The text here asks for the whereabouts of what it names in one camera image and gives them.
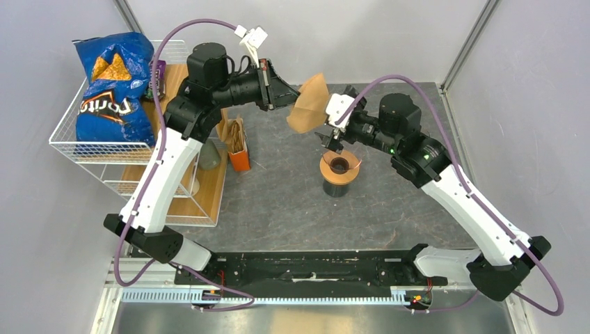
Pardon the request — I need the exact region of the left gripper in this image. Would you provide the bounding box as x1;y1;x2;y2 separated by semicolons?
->
212;59;306;112

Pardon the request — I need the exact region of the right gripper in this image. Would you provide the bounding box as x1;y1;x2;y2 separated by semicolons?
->
317;101;400;155

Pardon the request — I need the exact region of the clear glass dripper cone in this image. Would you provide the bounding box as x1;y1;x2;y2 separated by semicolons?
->
319;150;362;175

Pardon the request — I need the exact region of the wooden dripper collar ring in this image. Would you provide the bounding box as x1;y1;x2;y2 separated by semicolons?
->
319;150;361;186

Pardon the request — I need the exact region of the brown paper coffee filter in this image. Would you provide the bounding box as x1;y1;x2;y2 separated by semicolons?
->
286;72;329;134

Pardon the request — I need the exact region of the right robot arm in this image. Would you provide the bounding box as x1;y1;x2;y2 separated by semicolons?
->
321;93;551;301

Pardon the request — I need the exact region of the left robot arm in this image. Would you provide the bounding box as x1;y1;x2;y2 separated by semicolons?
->
104;42;299;285

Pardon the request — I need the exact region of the orange filter holder box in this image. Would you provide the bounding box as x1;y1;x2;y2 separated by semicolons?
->
228;139;251;173

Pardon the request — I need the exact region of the dark glass carafe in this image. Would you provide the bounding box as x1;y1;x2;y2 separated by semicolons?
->
322;180;349;198

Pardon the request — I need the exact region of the purple candy packet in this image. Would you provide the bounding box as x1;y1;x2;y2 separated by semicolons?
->
141;60;167;102

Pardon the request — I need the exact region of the blue Doritos chip bag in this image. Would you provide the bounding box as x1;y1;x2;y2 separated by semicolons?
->
72;32;155;147

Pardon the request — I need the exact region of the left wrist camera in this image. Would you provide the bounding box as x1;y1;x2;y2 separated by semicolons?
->
234;25;268;67

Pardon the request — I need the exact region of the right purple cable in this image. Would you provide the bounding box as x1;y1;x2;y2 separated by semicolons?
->
334;74;565;317

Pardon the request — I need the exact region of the purple cable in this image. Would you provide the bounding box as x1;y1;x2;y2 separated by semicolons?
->
113;19;255;313
334;74;565;317

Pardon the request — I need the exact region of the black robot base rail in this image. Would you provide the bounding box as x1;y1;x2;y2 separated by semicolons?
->
201;250;448;300

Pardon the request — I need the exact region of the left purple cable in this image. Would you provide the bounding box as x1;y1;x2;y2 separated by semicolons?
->
113;19;255;313

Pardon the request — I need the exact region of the white wire shelf rack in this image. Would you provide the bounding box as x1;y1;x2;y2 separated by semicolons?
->
49;40;228;227

